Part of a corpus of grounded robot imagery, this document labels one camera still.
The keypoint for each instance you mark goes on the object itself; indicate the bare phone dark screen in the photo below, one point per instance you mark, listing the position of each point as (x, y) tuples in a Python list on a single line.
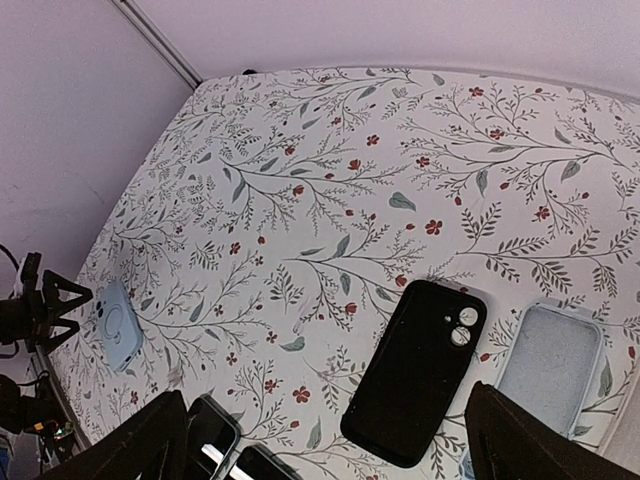
[(212, 435)]

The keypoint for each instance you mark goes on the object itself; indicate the floral table mat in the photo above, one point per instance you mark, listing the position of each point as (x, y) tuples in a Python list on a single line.
[(268, 235)]

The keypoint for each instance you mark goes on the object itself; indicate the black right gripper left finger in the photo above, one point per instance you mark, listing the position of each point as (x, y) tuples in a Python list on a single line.
[(151, 444)]

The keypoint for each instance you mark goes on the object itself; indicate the light blue cased phone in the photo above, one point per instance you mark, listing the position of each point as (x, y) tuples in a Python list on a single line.
[(118, 326)]

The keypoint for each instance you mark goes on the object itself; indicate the light blue case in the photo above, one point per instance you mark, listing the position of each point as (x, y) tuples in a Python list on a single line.
[(547, 356)]

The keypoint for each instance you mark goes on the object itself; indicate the black phone case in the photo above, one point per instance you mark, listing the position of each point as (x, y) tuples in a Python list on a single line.
[(414, 373)]

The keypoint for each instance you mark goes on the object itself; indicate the phone with dark screen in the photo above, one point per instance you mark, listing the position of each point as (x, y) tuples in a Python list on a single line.
[(256, 462)]

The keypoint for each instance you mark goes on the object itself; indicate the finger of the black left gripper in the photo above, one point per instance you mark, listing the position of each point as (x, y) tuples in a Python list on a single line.
[(61, 296)]

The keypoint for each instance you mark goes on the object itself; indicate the aluminium left corner post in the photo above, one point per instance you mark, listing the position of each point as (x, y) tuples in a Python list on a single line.
[(158, 41)]

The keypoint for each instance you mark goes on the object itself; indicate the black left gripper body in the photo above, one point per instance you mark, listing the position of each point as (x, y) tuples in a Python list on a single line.
[(25, 318)]

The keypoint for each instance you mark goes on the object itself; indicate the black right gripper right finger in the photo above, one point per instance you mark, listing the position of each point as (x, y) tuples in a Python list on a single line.
[(506, 442)]

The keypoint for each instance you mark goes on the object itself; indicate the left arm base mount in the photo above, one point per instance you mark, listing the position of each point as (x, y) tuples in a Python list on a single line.
[(33, 423)]

